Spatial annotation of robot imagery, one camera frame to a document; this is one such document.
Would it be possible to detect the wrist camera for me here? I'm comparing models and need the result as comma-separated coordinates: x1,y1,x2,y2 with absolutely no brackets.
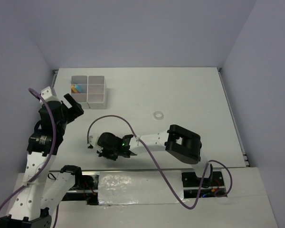
88,135,102,152
40,86,59,102

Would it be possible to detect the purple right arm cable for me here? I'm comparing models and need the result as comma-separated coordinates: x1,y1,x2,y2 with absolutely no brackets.
87,115,234,210

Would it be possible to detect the silver foil covered panel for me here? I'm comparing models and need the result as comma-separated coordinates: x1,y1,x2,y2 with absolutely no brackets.
98,171,178,205

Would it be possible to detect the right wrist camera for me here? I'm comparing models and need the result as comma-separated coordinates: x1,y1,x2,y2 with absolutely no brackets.
88,135,102,152

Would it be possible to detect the left white compartment organizer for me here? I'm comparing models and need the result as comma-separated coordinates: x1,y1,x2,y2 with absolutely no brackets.
70,76,90,109

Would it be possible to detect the clear tape roll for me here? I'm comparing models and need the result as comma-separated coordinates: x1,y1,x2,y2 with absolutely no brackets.
153,111,164,120

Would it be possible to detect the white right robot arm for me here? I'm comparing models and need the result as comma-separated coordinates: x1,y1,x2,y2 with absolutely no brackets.
92,124,214,186

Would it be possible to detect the blue highlighter pen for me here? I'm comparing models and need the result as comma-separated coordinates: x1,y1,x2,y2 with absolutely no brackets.
74,84,83,93

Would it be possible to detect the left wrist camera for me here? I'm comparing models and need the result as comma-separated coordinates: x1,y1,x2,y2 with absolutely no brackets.
40,86,59,102

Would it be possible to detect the white compartment organizer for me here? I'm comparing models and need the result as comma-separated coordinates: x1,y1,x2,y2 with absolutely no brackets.
87,76,107,110
70,76,90,109

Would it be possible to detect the pink orange highlighter pen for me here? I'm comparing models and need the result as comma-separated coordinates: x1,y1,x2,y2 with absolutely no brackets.
71,85,79,94

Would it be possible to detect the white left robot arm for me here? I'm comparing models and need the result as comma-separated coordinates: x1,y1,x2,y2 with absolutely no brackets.
0,92,84,228

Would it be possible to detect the right white compartment organizer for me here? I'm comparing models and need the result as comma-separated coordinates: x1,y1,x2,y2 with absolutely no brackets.
87,76,107,110

